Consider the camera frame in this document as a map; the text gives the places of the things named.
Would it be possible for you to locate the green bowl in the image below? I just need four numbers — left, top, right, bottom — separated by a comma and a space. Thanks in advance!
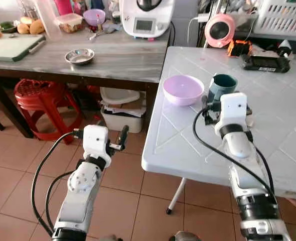
0, 21, 18, 34

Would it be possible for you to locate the white plastic storage box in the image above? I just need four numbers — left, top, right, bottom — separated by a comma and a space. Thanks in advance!
100, 103, 144, 134

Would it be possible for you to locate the short black left arm cable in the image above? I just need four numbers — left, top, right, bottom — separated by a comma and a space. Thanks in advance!
44, 171, 74, 230

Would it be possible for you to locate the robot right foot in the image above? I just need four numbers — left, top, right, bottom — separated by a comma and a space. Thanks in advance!
174, 231, 204, 241

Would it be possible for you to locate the teal cup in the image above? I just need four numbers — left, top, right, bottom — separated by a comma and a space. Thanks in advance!
208, 74, 238, 103

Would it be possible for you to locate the white kitchen appliance with display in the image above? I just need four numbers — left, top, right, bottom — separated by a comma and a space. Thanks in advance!
119, 0, 176, 39

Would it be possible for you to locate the lilac plastic bowl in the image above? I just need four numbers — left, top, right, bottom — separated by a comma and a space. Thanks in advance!
163, 75, 205, 106

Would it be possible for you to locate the metal utensil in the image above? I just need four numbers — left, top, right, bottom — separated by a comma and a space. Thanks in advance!
88, 26, 119, 42

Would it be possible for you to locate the grey-topped dark wooden table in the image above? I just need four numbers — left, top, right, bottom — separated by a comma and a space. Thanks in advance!
0, 30, 171, 139

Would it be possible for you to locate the black rectangular device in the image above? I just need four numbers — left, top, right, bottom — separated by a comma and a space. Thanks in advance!
241, 54, 291, 74

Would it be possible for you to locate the small steel bowl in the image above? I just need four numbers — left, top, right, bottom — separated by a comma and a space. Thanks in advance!
64, 48, 95, 66

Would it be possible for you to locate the white plastic basket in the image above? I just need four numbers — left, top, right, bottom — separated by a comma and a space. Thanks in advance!
253, 0, 296, 37

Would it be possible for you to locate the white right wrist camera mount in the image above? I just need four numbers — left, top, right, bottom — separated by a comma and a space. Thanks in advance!
219, 92, 249, 136

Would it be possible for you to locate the clear plastic food container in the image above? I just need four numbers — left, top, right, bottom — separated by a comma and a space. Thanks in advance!
54, 14, 84, 34

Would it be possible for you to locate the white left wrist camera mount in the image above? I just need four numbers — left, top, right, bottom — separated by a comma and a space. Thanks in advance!
82, 125, 111, 162

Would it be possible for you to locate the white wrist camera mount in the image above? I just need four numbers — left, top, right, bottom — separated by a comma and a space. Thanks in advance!
82, 125, 111, 162
219, 92, 249, 136

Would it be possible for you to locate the green cutting board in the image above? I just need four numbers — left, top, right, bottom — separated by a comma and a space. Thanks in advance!
0, 34, 46, 62

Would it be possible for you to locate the pink round appliance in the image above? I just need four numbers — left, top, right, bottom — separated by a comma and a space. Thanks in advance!
204, 14, 236, 49

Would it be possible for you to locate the small purple bowl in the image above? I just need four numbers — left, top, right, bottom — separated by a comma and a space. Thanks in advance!
83, 9, 106, 27

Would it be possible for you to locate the clear plastic jug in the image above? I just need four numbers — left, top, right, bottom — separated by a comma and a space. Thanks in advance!
35, 0, 63, 41

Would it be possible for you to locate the red plastic stool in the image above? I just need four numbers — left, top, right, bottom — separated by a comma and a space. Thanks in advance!
14, 79, 83, 144

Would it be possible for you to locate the long black left arm cable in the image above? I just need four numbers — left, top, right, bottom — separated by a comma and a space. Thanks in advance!
30, 132, 76, 236

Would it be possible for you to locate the white plastic lid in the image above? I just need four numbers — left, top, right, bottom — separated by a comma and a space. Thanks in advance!
100, 87, 140, 106

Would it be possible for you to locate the orange and black gadget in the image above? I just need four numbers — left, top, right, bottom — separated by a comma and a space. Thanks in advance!
227, 39, 252, 57

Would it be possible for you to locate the white plastic folding table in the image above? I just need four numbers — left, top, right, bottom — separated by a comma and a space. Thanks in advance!
141, 46, 296, 215

